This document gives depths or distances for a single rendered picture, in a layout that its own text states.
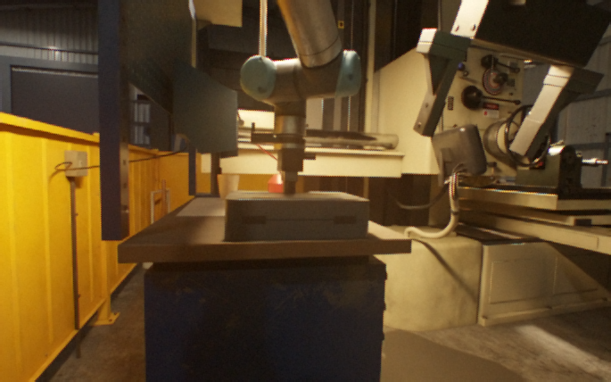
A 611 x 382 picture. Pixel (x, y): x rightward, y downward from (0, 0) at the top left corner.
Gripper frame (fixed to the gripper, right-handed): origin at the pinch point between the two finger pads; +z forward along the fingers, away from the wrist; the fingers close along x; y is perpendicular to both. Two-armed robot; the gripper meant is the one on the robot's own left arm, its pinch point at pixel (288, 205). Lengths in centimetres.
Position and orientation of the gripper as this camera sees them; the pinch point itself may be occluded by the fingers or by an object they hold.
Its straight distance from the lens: 70.9
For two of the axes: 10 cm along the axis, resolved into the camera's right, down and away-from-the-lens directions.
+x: -1.7, -0.7, 9.8
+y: 9.8, 0.2, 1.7
